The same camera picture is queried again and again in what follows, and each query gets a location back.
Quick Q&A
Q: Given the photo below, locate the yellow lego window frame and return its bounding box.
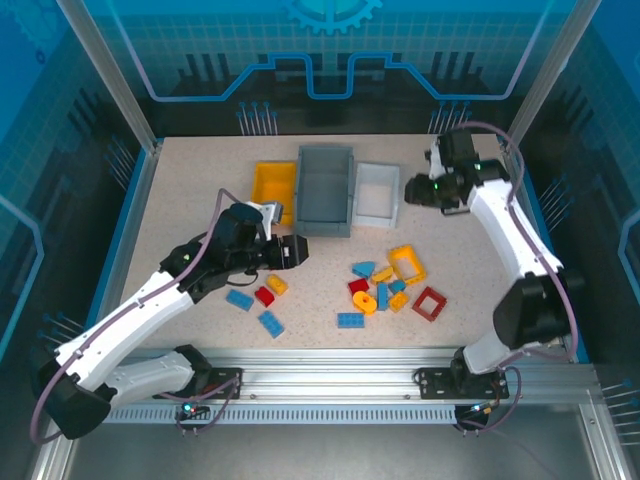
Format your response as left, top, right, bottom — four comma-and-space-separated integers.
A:
387, 243, 429, 286

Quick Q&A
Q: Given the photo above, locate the yellow plastic bin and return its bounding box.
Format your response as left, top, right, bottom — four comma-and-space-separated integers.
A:
249, 159, 297, 226

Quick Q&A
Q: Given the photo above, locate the red lego window frame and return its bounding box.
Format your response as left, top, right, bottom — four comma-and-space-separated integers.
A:
411, 285, 449, 323

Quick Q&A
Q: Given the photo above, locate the white plastic bin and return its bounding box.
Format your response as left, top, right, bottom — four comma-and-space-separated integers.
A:
352, 162, 401, 230

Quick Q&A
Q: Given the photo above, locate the grey plastic bin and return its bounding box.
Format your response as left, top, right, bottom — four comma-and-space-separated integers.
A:
294, 144, 356, 239

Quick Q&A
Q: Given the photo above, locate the yellow round lego with hole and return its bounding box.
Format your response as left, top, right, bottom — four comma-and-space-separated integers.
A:
351, 290, 378, 316

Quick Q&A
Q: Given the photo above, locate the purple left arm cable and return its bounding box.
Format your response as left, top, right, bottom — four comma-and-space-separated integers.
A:
28, 188, 261, 446

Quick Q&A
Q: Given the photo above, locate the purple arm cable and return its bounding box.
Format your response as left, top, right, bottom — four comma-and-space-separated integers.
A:
462, 121, 581, 364
28, 188, 261, 446

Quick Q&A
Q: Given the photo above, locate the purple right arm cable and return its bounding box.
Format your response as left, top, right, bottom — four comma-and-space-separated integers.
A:
462, 121, 581, 364

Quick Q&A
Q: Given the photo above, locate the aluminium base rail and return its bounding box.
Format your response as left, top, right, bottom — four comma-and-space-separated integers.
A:
64, 347, 601, 401

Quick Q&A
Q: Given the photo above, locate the aluminium frame post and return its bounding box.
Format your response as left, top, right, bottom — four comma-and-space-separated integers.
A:
504, 0, 589, 151
54, 0, 164, 151

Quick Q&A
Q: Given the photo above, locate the slotted grey cable duct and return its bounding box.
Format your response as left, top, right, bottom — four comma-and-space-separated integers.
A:
82, 403, 474, 426

